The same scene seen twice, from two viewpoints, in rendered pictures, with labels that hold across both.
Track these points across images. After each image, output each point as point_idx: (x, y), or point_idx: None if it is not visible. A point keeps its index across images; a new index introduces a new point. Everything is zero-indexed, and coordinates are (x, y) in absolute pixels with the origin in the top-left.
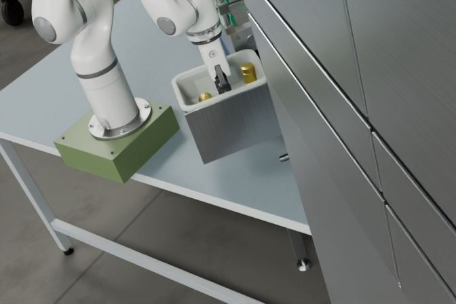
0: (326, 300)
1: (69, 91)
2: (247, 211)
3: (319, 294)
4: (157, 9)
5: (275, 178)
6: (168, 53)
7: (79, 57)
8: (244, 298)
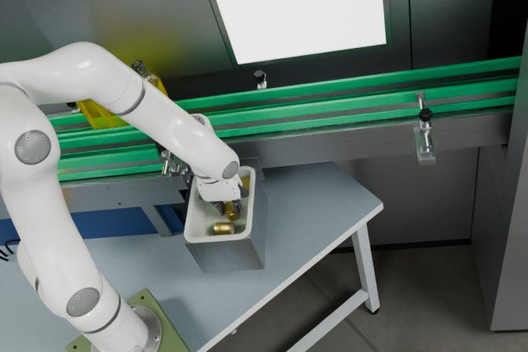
0: (275, 322)
1: None
2: (306, 267)
3: (267, 325)
4: (223, 160)
5: (286, 236)
6: (15, 293)
7: (98, 308)
8: None
